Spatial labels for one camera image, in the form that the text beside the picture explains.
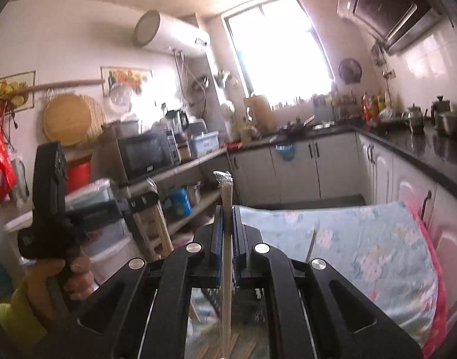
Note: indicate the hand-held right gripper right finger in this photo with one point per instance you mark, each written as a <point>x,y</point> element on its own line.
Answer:
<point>237,243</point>

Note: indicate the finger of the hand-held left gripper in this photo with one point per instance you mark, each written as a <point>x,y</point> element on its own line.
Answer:
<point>142,205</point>

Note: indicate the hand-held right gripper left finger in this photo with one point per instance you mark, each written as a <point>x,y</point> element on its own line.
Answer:
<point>218,243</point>

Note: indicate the chopsticks pair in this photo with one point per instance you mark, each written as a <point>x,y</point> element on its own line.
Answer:
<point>225,194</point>
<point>161,232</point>
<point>312,241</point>

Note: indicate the green plastic utensil basket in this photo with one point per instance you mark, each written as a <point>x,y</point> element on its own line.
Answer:
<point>209,296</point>

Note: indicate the hanging kitchen utensils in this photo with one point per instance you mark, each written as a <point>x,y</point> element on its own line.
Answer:
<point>377,54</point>

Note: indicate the person's left hand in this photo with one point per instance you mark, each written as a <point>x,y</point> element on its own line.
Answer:
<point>78,276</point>

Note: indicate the red plastic basin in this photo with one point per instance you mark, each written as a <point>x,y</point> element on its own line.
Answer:
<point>78,177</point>

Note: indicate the blue canister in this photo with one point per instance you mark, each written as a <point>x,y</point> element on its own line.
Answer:
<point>180,202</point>

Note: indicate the black microwave oven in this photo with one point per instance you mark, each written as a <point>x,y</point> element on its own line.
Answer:
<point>144,157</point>

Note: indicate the plastic drawer unit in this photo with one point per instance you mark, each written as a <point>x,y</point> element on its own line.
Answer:
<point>108,246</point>

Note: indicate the red bag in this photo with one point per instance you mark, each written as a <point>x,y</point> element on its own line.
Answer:
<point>0,160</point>

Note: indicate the metal shelf rack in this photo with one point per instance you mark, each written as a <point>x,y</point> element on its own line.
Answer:
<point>191,168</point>

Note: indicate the brown cardboard box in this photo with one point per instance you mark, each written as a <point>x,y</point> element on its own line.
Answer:
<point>103,153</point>

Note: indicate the round bamboo tray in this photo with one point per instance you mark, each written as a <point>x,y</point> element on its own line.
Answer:
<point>65,119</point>

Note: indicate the grey lidded cooker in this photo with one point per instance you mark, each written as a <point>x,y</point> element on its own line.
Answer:
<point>126,127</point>

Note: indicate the round woven tray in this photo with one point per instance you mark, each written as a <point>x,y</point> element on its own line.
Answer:
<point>97,117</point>

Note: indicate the grey-blue storage box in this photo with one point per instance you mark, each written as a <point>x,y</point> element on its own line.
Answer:
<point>205,145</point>

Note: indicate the grey toaster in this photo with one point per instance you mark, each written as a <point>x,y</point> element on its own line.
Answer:
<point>197,127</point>

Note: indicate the blue hanging bowl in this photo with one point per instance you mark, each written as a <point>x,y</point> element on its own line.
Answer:
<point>285,153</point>

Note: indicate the wooden rolling pin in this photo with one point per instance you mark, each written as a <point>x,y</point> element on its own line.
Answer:
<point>63,85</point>

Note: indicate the small white fan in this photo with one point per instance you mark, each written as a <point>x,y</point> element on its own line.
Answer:
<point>120,94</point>

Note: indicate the white kitchen cabinets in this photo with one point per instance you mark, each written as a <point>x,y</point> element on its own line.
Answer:
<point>337,168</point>

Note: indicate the cartoon printed blanket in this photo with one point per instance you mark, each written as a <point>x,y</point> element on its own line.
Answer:
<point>363,250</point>

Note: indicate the white hanging pot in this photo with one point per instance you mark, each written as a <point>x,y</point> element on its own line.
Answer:
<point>226,110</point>

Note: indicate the black frying pan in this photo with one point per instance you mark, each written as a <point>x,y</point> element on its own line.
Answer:
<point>294,129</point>

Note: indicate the wooden cutting board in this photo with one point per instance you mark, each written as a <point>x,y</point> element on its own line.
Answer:
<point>260,114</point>

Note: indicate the white water heater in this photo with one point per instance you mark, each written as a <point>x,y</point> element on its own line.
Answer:
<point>172,35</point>

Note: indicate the row of condiment bottles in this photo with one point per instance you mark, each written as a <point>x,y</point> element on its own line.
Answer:
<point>372,106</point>

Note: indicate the window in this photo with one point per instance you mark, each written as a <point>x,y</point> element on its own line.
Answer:
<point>277,52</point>

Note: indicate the pink blanket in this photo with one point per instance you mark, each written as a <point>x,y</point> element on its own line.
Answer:
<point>440,306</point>

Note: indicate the metal kettle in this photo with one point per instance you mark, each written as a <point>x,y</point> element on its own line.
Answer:
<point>415,119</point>

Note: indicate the dark lidded pot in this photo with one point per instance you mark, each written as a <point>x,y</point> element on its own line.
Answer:
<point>441,106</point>

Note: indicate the steel cooking pot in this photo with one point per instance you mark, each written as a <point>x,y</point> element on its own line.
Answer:
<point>453,124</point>

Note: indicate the black range hood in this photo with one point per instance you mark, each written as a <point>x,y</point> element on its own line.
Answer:
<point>385,7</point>

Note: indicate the framed wall picture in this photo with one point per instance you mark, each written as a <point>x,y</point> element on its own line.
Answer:
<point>11,93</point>

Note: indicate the fruit wall poster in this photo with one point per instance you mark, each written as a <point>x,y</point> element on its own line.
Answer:
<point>129,76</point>

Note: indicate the dark wall fan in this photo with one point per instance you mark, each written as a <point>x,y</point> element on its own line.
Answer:
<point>350,71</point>

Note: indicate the wall socket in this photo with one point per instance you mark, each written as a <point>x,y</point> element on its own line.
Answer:
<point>389,74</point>

